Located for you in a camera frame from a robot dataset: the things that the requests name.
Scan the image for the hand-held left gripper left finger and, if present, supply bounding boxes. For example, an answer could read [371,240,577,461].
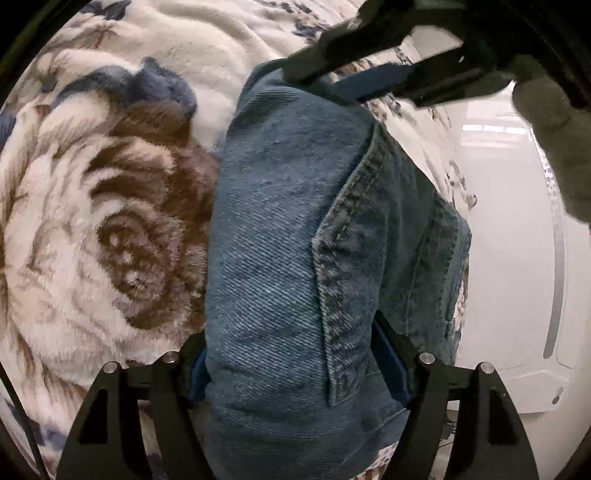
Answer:
[54,331,215,480]

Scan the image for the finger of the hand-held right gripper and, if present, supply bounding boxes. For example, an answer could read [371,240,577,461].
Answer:
[281,16,419,88]
[329,43,502,109]

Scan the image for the blue denim pants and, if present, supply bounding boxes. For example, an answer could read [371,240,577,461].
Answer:
[203,60,472,480]

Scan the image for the black cable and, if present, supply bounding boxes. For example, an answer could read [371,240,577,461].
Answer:
[0,364,49,480]

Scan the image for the white appliance panel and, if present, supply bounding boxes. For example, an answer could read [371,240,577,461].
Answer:
[455,90,580,416]

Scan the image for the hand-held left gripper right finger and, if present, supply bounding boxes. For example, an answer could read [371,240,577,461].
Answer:
[370,309,542,480]

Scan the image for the person's right hand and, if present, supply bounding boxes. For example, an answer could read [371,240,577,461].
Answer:
[512,61,591,228]

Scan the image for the white floral blanket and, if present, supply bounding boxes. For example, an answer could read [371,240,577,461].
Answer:
[0,0,478,480]

